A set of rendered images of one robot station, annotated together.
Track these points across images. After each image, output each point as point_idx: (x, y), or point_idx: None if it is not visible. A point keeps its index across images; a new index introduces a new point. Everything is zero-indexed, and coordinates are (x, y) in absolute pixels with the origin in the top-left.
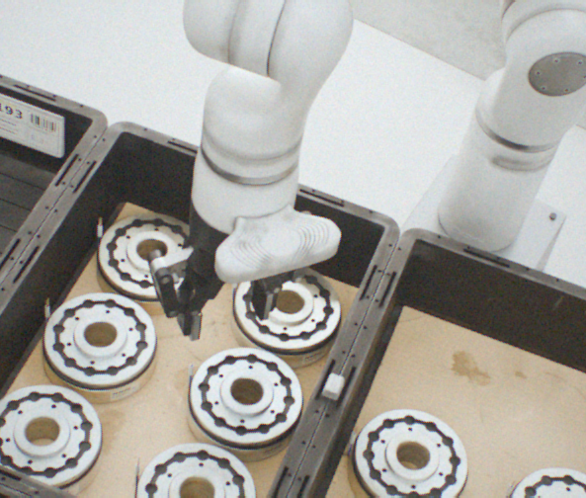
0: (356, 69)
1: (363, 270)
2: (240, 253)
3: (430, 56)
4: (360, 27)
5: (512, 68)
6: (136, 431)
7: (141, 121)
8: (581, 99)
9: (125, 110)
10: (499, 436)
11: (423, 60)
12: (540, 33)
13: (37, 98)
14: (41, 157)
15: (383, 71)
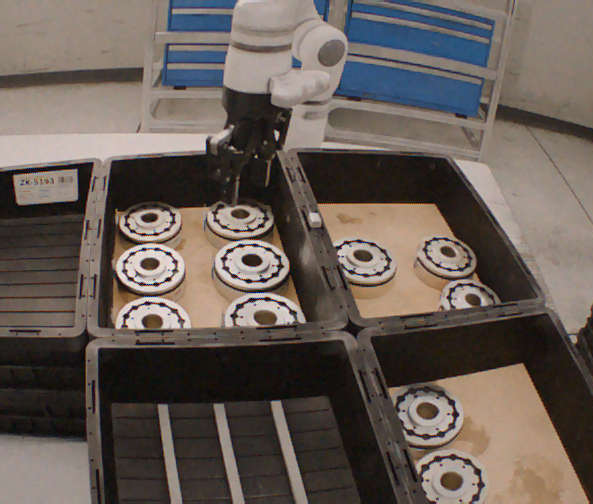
0: (176, 149)
1: (265, 190)
2: (289, 86)
3: (207, 135)
4: (167, 135)
5: (308, 55)
6: (198, 311)
7: None
8: (340, 67)
9: None
10: (386, 241)
11: (205, 137)
12: (317, 34)
13: (61, 164)
14: (65, 206)
15: (190, 146)
